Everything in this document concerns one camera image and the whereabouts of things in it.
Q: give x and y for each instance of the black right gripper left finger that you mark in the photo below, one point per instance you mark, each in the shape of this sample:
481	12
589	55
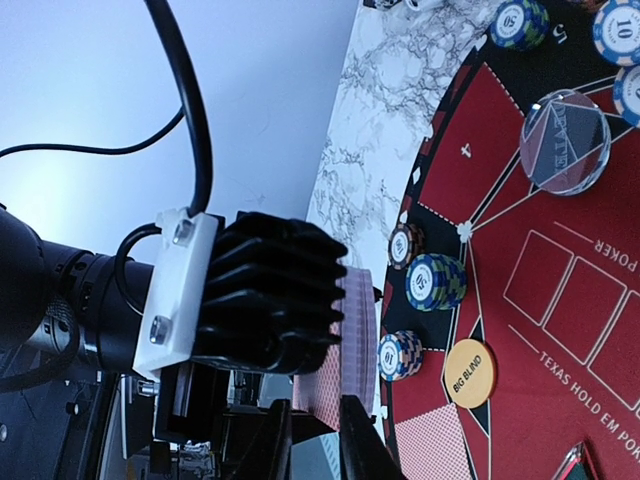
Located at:
271	448

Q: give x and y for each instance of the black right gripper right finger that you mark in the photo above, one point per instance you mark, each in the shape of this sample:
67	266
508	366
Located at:
362	453

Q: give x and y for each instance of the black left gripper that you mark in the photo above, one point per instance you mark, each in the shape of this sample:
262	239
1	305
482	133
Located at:
192	406

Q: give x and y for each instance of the red playing card deck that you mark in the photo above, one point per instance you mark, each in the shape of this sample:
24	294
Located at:
350	367

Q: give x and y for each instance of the grey 10 chips seat two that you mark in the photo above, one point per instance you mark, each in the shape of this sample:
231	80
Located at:
400	355

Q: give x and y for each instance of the orange big blind button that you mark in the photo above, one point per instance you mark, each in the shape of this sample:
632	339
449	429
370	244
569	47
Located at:
470	373

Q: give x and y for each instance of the green 50 chips seat three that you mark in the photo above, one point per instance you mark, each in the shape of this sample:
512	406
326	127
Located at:
435	282

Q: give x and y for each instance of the clear round dealer button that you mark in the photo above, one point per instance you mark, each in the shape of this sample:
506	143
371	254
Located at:
565	143

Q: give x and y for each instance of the grey 10 chip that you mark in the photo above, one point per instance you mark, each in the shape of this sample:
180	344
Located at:
626	95

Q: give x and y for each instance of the green 50 chip seat five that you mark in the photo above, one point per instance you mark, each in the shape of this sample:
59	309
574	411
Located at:
520	25

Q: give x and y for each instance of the red 100 chip seat five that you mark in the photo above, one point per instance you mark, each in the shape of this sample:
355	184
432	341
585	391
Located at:
616	32

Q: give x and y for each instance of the red cards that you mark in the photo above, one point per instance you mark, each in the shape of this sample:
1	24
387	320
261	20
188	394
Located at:
431	445

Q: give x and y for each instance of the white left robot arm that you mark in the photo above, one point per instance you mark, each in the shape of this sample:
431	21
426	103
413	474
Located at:
76	305

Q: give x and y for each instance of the round red black poker mat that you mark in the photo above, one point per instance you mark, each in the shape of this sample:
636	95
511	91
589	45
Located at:
553	282

